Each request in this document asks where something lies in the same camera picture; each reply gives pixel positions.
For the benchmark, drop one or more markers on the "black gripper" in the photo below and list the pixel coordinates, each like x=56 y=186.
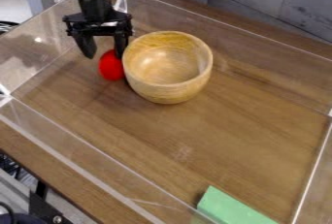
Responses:
x=83 y=29

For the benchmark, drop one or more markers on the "red plush fruit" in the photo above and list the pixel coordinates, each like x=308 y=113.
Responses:
x=110 y=66

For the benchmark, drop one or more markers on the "light wooden bowl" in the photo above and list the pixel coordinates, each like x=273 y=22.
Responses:
x=168 y=66

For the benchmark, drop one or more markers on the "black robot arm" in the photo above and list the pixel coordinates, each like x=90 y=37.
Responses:
x=98 y=20

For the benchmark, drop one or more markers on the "green foam block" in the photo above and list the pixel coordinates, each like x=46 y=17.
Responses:
x=227 y=210

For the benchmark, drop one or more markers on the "clear acrylic enclosure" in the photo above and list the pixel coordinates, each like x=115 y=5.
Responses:
x=133 y=161

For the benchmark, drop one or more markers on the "black table bracket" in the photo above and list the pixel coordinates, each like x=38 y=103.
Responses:
x=43 y=210

